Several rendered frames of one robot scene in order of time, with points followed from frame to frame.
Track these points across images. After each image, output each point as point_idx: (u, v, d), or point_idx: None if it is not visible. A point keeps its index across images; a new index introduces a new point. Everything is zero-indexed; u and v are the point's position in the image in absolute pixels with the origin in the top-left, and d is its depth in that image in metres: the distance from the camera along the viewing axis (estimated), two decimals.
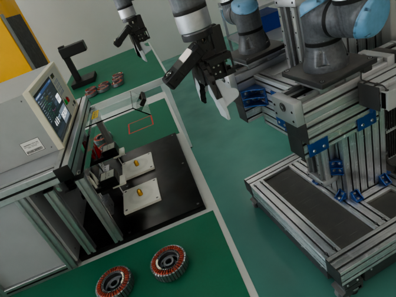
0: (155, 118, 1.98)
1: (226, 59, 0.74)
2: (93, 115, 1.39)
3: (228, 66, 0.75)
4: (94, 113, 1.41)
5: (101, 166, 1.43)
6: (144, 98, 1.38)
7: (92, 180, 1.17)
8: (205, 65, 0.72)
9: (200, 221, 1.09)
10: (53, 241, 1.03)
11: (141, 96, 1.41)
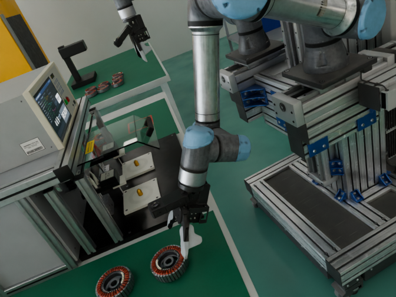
0: (155, 118, 1.98)
1: (203, 210, 0.91)
2: (88, 148, 1.11)
3: (202, 216, 0.90)
4: (89, 144, 1.13)
5: (101, 166, 1.43)
6: (151, 126, 1.10)
7: (92, 180, 1.17)
8: (186, 210, 0.87)
9: None
10: (53, 241, 1.03)
11: (147, 123, 1.13)
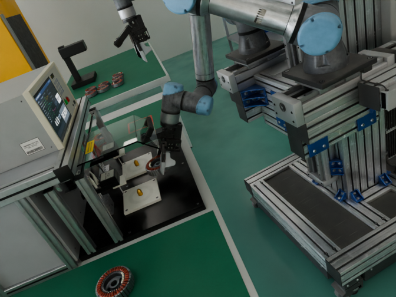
0: (155, 118, 1.98)
1: (178, 142, 1.30)
2: (88, 148, 1.11)
3: (177, 147, 1.29)
4: (89, 144, 1.13)
5: (101, 166, 1.43)
6: (151, 126, 1.10)
7: (92, 180, 1.17)
8: (164, 141, 1.27)
9: (200, 221, 1.09)
10: (53, 241, 1.03)
11: (147, 123, 1.13)
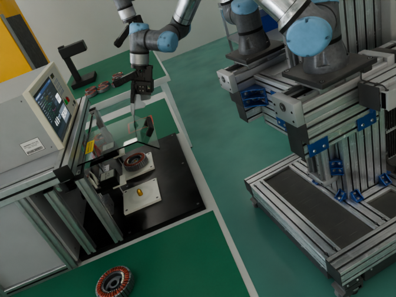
0: (155, 118, 1.98)
1: (149, 86, 1.30)
2: (88, 148, 1.11)
3: (148, 90, 1.30)
4: (89, 144, 1.13)
5: (101, 166, 1.43)
6: (151, 126, 1.10)
7: (92, 180, 1.17)
8: (135, 83, 1.29)
9: (200, 221, 1.09)
10: (53, 241, 1.03)
11: (147, 123, 1.13)
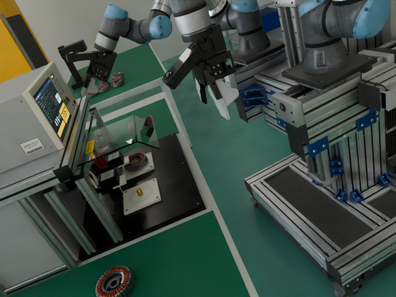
0: (155, 118, 1.98)
1: (226, 59, 0.74)
2: (88, 148, 1.11)
3: (228, 66, 0.75)
4: (89, 144, 1.13)
5: None
6: (151, 126, 1.10)
7: (92, 180, 1.17)
8: (205, 65, 0.72)
9: (200, 221, 1.09)
10: (53, 241, 1.03)
11: (147, 123, 1.13)
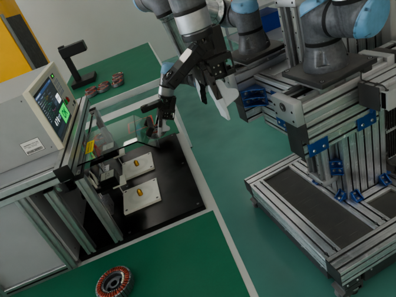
0: (155, 118, 1.98)
1: (226, 59, 0.74)
2: (88, 148, 1.11)
3: (228, 66, 0.75)
4: (89, 144, 1.13)
5: (101, 166, 1.43)
6: (151, 126, 1.10)
7: (92, 180, 1.17)
8: (205, 65, 0.72)
9: (200, 221, 1.09)
10: (53, 241, 1.03)
11: (147, 123, 1.13)
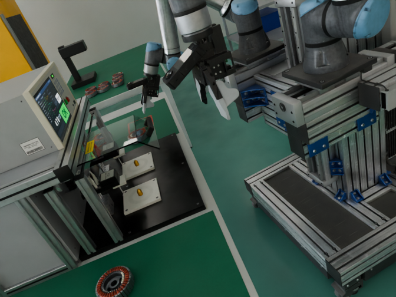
0: (155, 118, 1.98)
1: (226, 59, 0.75)
2: (88, 148, 1.11)
3: (228, 66, 0.75)
4: (89, 144, 1.13)
5: (101, 166, 1.43)
6: (151, 126, 1.10)
7: (92, 180, 1.17)
8: (205, 65, 0.72)
9: (200, 221, 1.09)
10: (53, 241, 1.03)
11: (147, 123, 1.13)
